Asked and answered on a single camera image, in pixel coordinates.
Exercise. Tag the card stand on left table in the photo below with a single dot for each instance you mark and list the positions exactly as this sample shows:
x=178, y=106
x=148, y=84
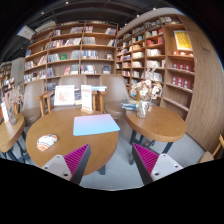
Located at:
x=8, y=114

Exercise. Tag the round wooden table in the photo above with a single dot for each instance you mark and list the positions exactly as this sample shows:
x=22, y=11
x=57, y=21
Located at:
x=61, y=124
x=160, y=124
x=9, y=135

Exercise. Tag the beige upholstered chair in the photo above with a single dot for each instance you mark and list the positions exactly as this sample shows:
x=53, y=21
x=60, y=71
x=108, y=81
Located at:
x=116, y=92
x=31, y=109

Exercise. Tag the beige upholstered chair left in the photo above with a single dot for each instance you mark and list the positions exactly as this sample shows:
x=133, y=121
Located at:
x=31, y=109

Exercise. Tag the dried flowers on left table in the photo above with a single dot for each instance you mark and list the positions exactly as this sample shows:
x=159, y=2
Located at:
x=15, y=98

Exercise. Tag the curved wooden bookshelf right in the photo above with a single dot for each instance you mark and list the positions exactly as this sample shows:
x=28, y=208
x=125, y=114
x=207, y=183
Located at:
x=151, y=45

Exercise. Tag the wooden armchair behind table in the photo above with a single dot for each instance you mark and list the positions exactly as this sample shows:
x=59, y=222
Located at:
x=45, y=101

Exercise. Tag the yellow framed poster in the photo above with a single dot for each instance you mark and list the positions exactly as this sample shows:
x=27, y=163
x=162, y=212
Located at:
x=182, y=40

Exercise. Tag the white picture display board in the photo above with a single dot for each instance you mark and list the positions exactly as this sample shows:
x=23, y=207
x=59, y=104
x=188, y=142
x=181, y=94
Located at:
x=64, y=95

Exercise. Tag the round wooden left table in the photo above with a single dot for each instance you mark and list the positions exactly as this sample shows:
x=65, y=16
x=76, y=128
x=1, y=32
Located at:
x=9, y=135

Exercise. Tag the beige upholstered chair right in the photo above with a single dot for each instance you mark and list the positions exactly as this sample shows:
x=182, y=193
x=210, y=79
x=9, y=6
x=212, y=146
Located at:
x=116, y=92

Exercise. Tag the round wooden right table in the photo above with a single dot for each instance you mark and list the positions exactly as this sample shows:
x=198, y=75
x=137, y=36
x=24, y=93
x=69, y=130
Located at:
x=160, y=124

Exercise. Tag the wooden chair at right edge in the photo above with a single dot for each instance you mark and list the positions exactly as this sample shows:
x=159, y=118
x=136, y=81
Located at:
x=217, y=153

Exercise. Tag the large wooden bookshelf centre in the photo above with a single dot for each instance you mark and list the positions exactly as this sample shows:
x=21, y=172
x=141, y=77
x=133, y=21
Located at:
x=85, y=47

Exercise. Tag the round wooden centre table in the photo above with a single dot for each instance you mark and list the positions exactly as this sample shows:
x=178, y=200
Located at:
x=61, y=124

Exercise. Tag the light blue mouse pad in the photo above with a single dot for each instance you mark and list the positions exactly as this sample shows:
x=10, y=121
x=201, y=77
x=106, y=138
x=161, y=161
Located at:
x=94, y=124

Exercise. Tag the glass vase with dried flowers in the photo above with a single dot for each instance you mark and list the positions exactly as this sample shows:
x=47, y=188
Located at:
x=147, y=90

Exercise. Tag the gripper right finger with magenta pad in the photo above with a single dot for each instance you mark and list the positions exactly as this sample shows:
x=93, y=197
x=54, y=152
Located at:
x=151, y=165

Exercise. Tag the white standing sign card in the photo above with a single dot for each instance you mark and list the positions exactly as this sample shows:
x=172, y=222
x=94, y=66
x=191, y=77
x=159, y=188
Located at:
x=86, y=95

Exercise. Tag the stack of books on table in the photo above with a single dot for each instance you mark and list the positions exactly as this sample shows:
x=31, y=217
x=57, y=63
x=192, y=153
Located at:
x=129, y=104

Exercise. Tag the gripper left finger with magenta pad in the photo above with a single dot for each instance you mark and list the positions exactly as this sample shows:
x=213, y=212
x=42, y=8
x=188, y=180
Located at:
x=70, y=167

